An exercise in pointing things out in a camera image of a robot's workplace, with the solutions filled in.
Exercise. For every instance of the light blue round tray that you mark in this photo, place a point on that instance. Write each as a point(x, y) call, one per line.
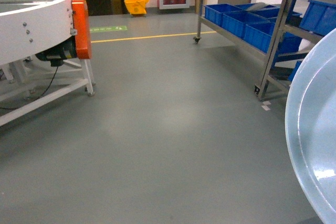
point(310, 127)

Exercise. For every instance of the steel shelf rack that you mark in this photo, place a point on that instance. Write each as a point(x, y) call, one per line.
point(273, 33)

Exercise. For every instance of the blue bin on shelf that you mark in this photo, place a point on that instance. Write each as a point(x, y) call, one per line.
point(235, 22)
point(214, 13)
point(259, 36)

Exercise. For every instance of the white round turntable machine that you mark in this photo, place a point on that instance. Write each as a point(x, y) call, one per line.
point(38, 50)

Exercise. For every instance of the orange motor cover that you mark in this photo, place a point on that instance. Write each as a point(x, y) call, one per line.
point(81, 24)

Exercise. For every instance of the yellow mop bucket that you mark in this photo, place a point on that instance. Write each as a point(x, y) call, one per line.
point(136, 7)

